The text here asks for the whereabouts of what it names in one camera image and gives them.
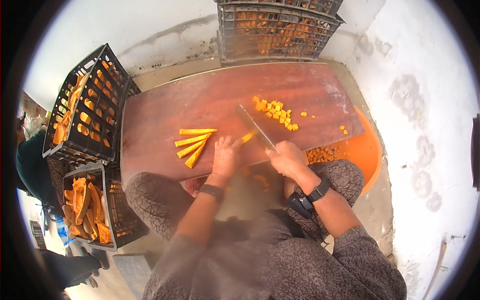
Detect pile of pumpkin cubes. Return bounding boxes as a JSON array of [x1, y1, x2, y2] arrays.
[[305, 145, 350, 165], [252, 95, 300, 132], [233, 11, 328, 56]]

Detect steel kitchen cleaver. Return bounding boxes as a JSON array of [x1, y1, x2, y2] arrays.
[[236, 104, 278, 152]]

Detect person's right fingers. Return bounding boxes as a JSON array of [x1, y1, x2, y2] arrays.
[[265, 141, 292, 166]]

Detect grey flat slab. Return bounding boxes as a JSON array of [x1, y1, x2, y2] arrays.
[[112, 250, 155, 299]]

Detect black plastic crate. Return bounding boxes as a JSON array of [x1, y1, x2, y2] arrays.
[[216, 4, 346, 67], [61, 163, 151, 252], [42, 43, 142, 166], [214, 0, 344, 17]]

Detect long orange pumpkin strip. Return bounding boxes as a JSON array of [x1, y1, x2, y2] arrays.
[[179, 128, 218, 136], [184, 140, 207, 170], [174, 133, 212, 148], [176, 139, 208, 159]]

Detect reddish wooden cutting board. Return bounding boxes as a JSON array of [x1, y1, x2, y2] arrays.
[[120, 61, 366, 187]]

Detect person's left fingers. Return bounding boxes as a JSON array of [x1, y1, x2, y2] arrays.
[[214, 136, 235, 150]]

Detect orange plastic basin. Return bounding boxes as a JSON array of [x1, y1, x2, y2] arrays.
[[305, 106, 383, 196]]

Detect person's right hand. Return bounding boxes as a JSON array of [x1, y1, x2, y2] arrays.
[[265, 140, 312, 185]]

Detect pile of pumpkin wedges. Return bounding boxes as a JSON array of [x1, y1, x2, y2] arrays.
[[52, 62, 114, 149], [62, 177, 114, 244]]

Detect black wrist band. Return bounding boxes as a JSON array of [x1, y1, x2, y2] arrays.
[[198, 184, 225, 202], [286, 178, 331, 220]]

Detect person's body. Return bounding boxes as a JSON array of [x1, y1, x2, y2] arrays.
[[142, 209, 408, 300]]

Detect person's legs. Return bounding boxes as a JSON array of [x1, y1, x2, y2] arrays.
[[125, 159, 365, 243]]

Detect person's left hand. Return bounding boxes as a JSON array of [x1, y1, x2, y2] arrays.
[[212, 136, 244, 179]]

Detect thin pale stick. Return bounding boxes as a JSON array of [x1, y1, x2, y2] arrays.
[[421, 240, 449, 300]]

